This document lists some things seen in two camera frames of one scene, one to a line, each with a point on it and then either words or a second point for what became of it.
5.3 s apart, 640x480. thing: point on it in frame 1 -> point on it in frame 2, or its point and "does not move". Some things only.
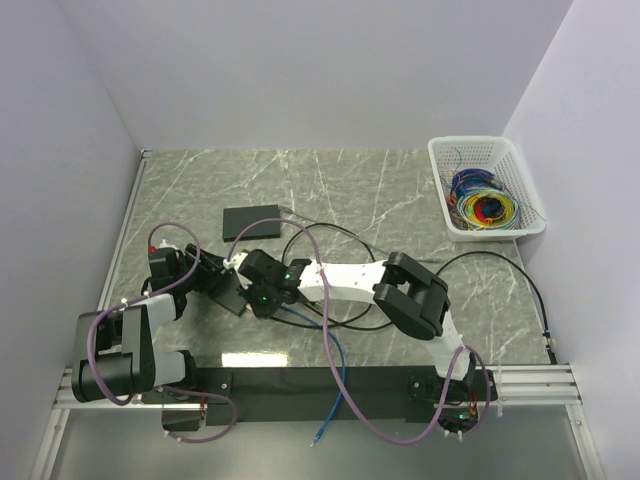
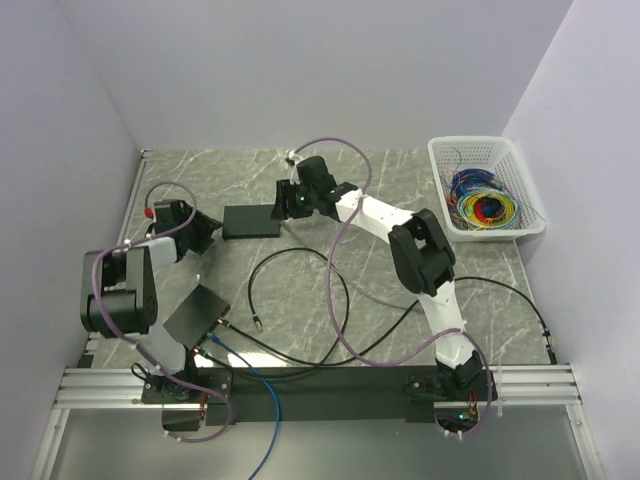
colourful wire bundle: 480,201 does not move
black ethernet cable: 344,324 -> 256,323
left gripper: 209,266 -> 206,225
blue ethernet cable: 344,365 -> 223,344
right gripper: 261,310 -> 284,193
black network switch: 229,297 -> 196,317
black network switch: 236,219 does not move
